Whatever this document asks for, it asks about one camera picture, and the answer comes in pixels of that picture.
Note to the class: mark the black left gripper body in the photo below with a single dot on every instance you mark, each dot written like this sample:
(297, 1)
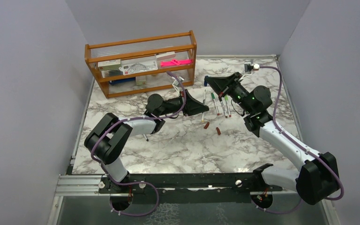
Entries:
(172, 105)

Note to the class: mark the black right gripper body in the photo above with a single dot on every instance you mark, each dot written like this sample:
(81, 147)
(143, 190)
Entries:
(239, 94)

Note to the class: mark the white pen yellow end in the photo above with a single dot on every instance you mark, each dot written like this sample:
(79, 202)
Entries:
(203, 101)

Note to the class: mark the white pen red end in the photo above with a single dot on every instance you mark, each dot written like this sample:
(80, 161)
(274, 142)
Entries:
(228, 109)

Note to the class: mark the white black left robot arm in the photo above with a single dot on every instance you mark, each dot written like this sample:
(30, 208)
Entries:
(108, 138)

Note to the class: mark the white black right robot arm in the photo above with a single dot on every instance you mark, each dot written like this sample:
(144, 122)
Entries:
(317, 175)

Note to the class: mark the small white box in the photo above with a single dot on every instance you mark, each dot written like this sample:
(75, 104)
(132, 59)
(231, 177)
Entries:
(141, 80)

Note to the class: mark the pink plastic clip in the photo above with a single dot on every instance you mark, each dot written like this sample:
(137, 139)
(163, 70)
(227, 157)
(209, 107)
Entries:
(175, 62)

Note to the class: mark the blue box on shelf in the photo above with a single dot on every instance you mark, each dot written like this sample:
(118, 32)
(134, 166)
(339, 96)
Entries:
(120, 81)

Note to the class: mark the white protractor ruler pack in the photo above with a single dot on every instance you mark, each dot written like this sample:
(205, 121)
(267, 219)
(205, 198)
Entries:
(139, 67)

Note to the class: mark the wooden shelf rack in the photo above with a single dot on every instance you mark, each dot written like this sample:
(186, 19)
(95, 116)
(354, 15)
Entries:
(138, 50)

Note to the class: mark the pink white eraser box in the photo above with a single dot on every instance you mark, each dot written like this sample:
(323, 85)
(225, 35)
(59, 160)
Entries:
(165, 56)

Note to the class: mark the white green box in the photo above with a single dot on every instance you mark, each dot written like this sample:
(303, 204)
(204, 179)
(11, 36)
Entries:
(109, 65)

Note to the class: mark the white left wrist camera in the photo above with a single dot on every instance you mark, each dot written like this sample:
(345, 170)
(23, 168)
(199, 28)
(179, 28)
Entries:
(177, 83)

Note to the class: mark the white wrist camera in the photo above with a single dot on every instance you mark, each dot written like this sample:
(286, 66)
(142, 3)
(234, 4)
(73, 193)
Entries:
(177, 83)
(250, 67)

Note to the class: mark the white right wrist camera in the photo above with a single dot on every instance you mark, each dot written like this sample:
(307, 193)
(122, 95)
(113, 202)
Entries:
(250, 67)

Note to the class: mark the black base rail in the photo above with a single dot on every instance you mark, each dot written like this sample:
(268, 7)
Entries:
(184, 188)

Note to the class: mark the aluminium frame rail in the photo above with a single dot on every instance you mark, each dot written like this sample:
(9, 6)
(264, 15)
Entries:
(78, 185)

